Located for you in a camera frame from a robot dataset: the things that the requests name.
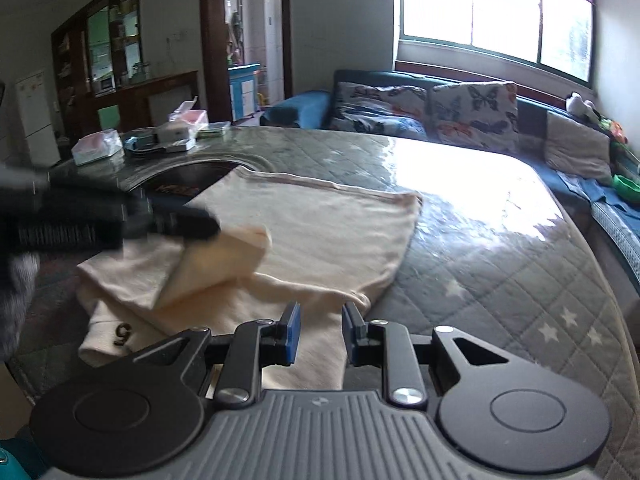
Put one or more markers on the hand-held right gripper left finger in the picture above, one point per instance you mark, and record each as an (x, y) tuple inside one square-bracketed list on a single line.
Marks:
[(295, 332)]

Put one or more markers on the black round table hob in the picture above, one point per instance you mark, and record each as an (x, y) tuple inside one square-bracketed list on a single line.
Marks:
[(187, 180)]

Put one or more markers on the black and white plush toy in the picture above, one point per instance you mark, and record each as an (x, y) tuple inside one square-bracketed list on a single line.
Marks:
[(580, 105)]

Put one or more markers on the white refrigerator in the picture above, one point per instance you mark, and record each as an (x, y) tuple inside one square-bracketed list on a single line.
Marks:
[(37, 115)]

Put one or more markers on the dark wooden door frame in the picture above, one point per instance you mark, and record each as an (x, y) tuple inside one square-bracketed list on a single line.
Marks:
[(212, 35)]

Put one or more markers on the dark wooden display cabinet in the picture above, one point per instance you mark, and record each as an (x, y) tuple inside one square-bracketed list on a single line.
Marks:
[(120, 60)]

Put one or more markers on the white box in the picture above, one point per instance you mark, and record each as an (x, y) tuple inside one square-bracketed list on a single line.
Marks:
[(175, 135)]

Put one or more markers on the grey quilted star table cover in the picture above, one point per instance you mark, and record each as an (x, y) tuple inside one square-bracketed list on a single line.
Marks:
[(475, 260)]

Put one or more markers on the window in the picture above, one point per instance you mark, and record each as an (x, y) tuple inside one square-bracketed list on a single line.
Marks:
[(475, 5)]

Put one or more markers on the green plastic bowl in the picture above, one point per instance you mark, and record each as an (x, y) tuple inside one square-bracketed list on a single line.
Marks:
[(627, 186)]

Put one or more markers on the blue flat device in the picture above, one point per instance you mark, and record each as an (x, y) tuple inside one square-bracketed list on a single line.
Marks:
[(137, 142)]

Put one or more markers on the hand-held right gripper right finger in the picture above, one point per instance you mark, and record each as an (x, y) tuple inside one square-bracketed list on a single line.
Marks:
[(352, 337)]

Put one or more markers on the cream cotton garment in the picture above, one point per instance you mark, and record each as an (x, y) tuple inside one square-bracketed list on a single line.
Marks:
[(325, 240)]

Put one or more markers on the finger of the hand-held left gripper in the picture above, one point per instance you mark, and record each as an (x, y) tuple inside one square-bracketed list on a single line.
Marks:
[(180, 222)]

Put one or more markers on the blue sofa blanket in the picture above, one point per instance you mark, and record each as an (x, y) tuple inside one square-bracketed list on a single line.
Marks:
[(605, 205)]

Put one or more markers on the pink and white tissue pack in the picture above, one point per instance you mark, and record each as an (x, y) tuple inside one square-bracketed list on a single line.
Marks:
[(97, 146)]

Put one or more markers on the small butterfly print pillow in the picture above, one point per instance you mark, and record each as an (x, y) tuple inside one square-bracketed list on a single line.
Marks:
[(380, 100), (372, 126)]

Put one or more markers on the blue corner sofa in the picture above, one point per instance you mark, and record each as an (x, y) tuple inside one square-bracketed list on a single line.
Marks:
[(300, 107)]

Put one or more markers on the light blue cabinet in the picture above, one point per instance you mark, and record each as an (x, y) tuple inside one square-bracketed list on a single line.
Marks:
[(245, 90)]

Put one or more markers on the grey pillow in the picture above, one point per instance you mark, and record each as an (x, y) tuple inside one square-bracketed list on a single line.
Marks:
[(575, 145)]

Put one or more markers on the green and orange toy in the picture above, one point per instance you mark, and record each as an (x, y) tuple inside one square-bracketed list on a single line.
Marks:
[(614, 130)]

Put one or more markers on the large butterfly print pillow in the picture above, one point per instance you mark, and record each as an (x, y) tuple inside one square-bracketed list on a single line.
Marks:
[(475, 112)]

